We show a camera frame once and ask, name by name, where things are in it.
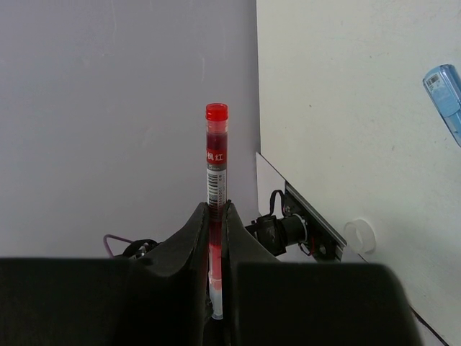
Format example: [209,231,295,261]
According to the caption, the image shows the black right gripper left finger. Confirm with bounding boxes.
[135,203,210,345]

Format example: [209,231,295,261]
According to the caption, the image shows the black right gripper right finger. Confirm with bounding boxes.
[221,201,284,345]

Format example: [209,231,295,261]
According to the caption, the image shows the red gel pen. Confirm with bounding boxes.
[205,103,228,320]

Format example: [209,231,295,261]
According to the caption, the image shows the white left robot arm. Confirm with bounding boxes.
[246,214,308,257]

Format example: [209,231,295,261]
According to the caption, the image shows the clear tape roll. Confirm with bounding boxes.
[344,219,376,254]

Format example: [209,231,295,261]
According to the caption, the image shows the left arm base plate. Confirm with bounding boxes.
[269,183,346,262]

